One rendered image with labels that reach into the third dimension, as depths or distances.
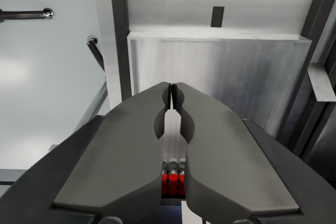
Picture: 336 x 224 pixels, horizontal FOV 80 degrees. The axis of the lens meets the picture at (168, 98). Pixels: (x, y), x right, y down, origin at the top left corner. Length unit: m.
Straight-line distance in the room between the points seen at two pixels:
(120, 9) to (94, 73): 1.10
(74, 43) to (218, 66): 1.11
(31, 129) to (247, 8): 1.74
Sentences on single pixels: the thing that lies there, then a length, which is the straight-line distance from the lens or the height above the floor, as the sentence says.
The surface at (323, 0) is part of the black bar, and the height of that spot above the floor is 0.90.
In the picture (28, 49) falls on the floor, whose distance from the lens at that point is 1.52.
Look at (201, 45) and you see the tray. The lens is 0.34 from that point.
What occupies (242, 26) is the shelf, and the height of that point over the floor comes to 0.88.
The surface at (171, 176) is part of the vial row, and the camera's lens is 0.44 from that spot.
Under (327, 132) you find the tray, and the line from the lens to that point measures 0.53.
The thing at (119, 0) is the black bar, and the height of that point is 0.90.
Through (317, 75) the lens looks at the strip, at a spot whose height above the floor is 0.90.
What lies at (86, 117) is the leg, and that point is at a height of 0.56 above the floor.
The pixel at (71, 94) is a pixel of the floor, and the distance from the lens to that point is 1.53.
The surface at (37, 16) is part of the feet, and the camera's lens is 1.32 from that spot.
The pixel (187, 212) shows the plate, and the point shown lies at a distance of 0.38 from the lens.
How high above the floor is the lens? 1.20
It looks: 60 degrees down
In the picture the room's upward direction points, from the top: 179 degrees counter-clockwise
